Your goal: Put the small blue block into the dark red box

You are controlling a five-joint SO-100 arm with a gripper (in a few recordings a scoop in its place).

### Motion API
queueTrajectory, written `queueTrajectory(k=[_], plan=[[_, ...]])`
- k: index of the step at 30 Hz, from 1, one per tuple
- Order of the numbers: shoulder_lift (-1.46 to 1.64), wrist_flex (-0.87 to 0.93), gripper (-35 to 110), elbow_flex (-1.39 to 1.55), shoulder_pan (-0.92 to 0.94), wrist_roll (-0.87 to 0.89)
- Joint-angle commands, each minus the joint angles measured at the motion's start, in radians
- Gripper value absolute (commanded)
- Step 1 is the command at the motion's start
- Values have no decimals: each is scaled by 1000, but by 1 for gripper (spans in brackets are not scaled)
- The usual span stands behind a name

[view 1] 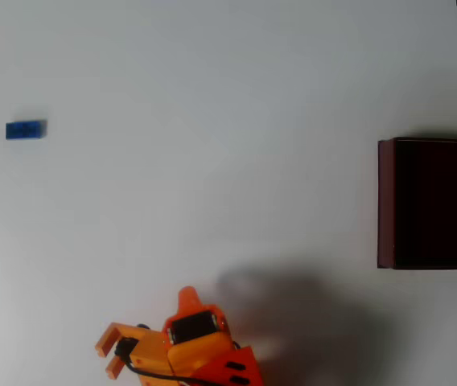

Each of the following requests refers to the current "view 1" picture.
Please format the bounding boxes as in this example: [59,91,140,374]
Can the small blue block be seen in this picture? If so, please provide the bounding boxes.
[5,119,47,141]

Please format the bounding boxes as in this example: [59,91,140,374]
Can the dark red box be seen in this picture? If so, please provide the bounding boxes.
[377,136,457,271]

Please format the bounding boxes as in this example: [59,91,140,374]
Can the light orange camera mount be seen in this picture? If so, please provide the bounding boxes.
[94,322,173,386]

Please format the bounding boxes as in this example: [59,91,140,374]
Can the small black gripper camera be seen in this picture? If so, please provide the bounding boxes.
[114,338,139,359]

